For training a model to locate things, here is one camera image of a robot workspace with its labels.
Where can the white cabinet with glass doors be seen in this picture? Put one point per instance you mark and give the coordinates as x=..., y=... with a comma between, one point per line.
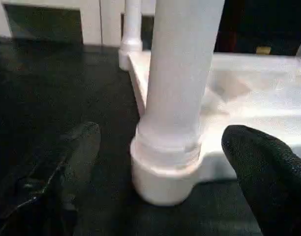
x=91, y=22

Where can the small gold label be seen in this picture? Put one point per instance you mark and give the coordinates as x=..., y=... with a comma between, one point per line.
x=263, y=50

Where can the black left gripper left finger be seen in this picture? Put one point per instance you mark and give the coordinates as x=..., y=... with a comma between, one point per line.
x=54, y=186

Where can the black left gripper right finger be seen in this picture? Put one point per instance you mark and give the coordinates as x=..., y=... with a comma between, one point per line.
x=271, y=184

